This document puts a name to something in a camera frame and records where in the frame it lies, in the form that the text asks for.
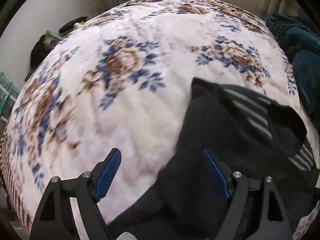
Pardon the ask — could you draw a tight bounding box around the black grey striped sock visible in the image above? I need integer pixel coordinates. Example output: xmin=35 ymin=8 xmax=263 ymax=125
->
xmin=222 ymin=85 xmax=316 ymax=171

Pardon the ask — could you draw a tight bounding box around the green metal rack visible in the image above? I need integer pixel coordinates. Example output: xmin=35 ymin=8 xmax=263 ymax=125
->
xmin=0 ymin=72 xmax=20 ymax=123

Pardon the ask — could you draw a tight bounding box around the floral fleece blanket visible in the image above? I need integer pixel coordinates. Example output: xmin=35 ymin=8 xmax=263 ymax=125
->
xmin=1 ymin=0 xmax=319 ymax=230

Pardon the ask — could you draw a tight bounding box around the black object on rack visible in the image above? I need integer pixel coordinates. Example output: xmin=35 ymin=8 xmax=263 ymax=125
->
xmin=24 ymin=16 xmax=88 ymax=82

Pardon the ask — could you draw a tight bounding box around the dark teal blanket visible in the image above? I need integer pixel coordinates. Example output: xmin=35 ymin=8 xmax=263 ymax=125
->
xmin=266 ymin=14 xmax=319 ymax=125

